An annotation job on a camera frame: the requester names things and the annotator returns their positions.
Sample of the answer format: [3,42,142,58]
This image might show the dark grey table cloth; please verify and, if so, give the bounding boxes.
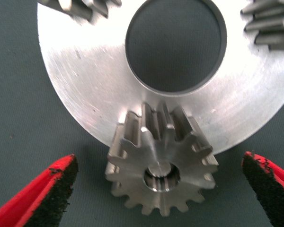
[0,0,284,227]

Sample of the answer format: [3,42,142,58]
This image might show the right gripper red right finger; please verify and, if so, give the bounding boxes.
[241,151,284,227]

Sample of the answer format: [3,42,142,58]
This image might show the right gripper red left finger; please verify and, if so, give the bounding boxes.
[0,153,79,227]

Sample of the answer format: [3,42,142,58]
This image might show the small steel gear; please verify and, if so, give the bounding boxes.
[240,0,284,51]
[37,0,122,26]

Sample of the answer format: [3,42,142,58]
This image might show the round metal plate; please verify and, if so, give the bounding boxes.
[36,0,284,156]

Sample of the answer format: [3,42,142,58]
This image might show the large steel gear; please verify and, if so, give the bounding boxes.
[105,100,220,217]

